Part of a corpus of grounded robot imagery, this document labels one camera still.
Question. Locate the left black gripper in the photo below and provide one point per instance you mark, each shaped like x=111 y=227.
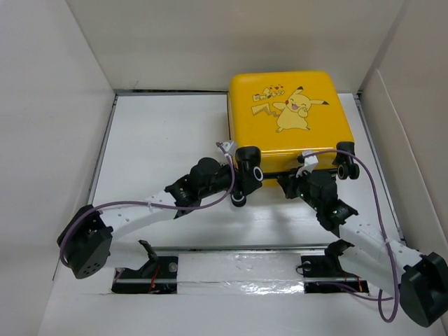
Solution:
x=243 y=183

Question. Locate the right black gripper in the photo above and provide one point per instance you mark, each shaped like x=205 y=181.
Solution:
x=289 y=182

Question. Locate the yellow hard-shell suitcase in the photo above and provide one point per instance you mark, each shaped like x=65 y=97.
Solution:
x=287 y=113

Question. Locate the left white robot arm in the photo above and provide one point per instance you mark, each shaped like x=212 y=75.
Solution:
x=85 y=243

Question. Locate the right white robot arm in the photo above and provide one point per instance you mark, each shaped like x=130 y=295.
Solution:
x=419 y=281

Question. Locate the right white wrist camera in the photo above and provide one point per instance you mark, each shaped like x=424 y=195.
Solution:
x=308 y=160

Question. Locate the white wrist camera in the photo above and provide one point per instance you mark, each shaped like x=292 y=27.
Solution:
x=308 y=160
x=228 y=148

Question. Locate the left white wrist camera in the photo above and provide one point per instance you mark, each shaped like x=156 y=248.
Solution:
x=228 y=148

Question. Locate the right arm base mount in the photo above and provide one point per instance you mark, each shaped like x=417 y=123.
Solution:
x=324 y=274

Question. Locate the metal rail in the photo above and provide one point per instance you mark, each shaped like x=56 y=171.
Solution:
x=197 y=249

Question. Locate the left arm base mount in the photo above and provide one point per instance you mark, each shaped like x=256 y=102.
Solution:
x=157 y=276

